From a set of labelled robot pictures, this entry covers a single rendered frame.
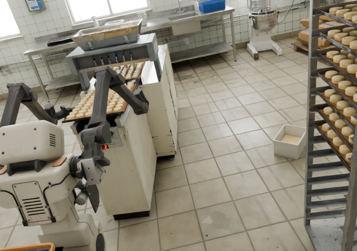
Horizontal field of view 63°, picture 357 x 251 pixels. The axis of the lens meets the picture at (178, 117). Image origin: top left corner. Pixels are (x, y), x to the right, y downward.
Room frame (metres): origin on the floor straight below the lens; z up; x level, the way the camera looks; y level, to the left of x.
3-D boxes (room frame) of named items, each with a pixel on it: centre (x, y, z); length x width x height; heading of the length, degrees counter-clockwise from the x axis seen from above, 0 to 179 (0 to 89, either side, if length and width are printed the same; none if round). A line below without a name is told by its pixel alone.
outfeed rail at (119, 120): (2.64, 0.27, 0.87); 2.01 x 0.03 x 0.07; 174
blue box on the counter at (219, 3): (5.23, -0.93, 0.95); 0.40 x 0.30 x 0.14; 96
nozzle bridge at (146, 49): (2.55, 0.43, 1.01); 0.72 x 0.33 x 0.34; 84
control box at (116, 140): (1.68, 0.52, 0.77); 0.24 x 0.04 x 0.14; 84
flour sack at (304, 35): (4.40, -2.42, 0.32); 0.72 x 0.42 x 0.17; 7
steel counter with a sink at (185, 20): (5.16, 0.49, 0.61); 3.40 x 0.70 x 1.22; 93
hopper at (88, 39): (2.55, 0.43, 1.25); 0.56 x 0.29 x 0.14; 84
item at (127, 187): (2.04, 0.48, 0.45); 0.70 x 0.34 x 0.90; 174
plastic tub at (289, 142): (2.19, -0.96, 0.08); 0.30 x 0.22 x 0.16; 138
